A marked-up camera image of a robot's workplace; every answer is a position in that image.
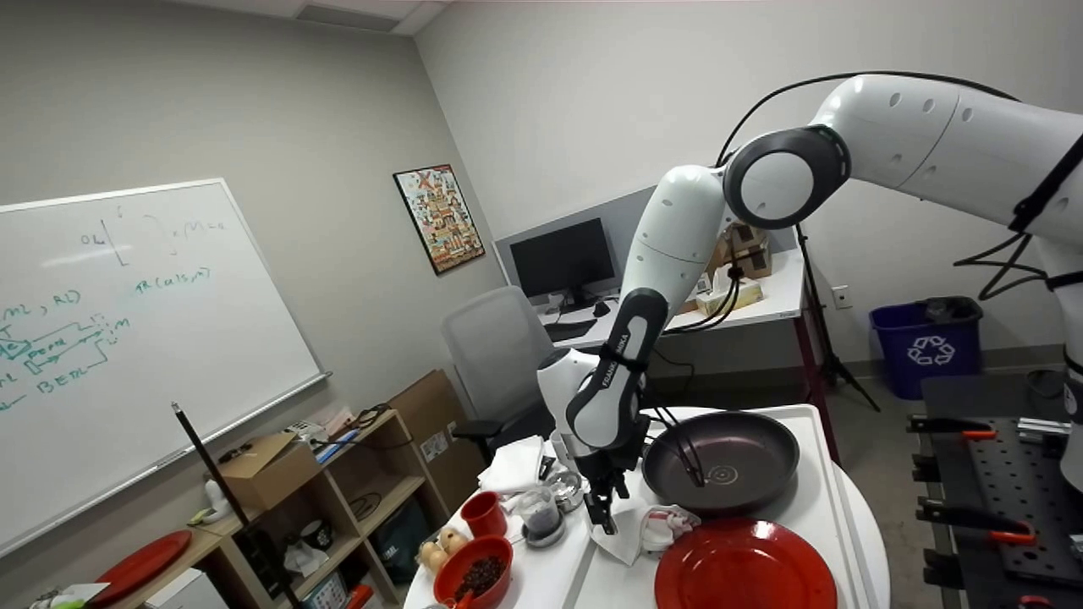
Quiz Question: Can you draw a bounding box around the black tripod stand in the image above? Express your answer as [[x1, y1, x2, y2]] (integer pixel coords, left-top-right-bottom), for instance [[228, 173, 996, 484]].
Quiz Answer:
[[793, 219, 883, 415]]

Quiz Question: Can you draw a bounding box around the framed poster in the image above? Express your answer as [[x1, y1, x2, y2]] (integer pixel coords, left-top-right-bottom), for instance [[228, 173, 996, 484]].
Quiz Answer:
[[393, 162, 483, 273]]

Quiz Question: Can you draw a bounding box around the red mug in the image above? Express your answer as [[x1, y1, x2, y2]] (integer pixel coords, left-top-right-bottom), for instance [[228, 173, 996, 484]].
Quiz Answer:
[[461, 490, 508, 537]]

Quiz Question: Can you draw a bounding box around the round white table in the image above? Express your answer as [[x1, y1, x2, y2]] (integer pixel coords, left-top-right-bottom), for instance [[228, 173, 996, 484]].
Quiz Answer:
[[399, 403, 892, 609]]

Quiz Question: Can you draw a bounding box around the wooden shelf unit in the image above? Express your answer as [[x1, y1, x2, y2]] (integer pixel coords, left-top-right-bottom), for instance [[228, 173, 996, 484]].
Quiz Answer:
[[108, 406, 450, 609]]

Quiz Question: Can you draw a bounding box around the dark frying pan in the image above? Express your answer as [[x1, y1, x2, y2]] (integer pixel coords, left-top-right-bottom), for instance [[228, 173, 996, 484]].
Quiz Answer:
[[640, 410, 799, 518]]

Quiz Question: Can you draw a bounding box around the white towel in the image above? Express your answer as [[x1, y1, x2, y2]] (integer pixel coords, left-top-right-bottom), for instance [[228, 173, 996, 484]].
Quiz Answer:
[[592, 504, 700, 564]]

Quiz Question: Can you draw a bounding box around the black pole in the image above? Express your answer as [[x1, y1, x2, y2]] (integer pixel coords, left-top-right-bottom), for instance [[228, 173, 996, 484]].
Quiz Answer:
[[169, 403, 304, 609]]

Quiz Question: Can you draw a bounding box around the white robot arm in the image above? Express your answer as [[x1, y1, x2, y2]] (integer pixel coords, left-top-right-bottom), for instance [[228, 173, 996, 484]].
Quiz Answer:
[[538, 70, 1083, 527]]

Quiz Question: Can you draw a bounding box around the blue recycling bin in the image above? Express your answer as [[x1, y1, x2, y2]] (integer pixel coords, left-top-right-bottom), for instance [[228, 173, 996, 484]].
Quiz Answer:
[[871, 298, 983, 398]]

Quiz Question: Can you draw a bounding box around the white desk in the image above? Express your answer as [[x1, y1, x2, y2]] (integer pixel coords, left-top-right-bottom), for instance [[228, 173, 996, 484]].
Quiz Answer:
[[535, 243, 802, 458]]

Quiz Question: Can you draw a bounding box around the cardboard box on shelf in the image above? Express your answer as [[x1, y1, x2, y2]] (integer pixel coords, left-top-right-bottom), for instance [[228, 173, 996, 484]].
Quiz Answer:
[[220, 435, 317, 511]]

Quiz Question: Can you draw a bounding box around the computer monitor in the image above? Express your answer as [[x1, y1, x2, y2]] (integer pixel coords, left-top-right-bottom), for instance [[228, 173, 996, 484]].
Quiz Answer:
[[512, 219, 616, 304]]

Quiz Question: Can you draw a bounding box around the black workbench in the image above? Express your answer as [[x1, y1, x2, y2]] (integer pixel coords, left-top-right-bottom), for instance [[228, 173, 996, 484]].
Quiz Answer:
[[908, 368, 1083, 609]]

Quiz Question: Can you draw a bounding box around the red plate on shelf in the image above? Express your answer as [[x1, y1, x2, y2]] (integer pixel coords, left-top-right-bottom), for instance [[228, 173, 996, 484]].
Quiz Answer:
[[91, 533, 193, 609]]

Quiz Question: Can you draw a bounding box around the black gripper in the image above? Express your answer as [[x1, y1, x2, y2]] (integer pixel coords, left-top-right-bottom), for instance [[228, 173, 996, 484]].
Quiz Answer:
[[580, 419, 647, 534]]

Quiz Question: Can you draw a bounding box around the whiteboard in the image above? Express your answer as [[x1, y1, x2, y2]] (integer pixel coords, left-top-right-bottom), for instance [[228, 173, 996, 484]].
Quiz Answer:
[[0, 179, 323, 555]]

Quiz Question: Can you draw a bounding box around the red bowl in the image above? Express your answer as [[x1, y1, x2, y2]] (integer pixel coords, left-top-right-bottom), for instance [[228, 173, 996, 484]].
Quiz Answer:
[[432, 534, 516, 609]]

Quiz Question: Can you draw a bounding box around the grey office chair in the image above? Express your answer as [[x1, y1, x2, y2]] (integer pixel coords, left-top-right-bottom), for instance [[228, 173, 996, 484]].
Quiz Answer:
[[442, 283, 551, 460]]

